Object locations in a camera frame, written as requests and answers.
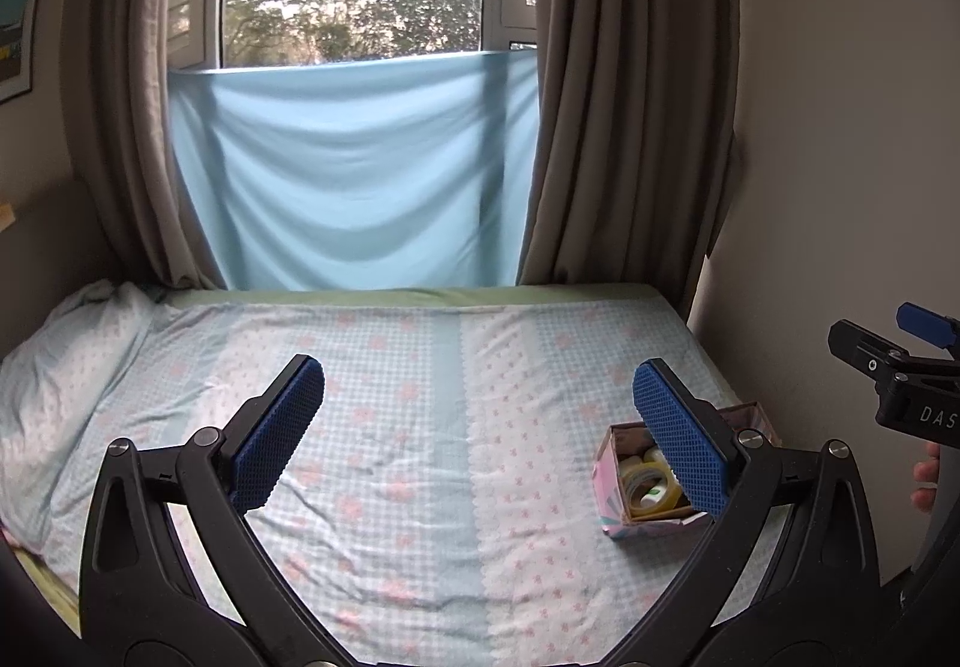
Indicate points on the light blue hanging cloth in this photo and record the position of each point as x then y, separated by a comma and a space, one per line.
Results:
352, 187

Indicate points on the wooden shelf edge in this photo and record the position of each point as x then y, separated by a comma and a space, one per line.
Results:
6, 217

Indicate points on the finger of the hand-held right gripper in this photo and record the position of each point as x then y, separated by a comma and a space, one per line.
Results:
862, 348
926, 323

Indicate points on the grey-brown curtain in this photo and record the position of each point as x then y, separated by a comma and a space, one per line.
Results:
135, 112
622, 112

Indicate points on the blue pink floral bedsheet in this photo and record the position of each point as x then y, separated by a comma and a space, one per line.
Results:
420, 449

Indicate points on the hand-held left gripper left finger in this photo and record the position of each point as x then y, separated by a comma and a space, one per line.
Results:
274, 434

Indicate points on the framed wall picture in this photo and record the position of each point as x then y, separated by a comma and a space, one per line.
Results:
19, 30

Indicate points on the yellow tape roll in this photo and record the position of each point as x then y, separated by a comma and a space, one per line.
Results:
652, 491

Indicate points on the pink paper-covered cardboard box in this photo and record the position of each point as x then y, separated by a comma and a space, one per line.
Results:
611, 494

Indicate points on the floral pillow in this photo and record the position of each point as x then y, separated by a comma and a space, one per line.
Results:
60, 397

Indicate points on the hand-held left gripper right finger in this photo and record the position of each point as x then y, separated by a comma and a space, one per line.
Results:
679, 434

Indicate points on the person's right hand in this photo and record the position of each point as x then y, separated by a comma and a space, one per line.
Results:
926, 487

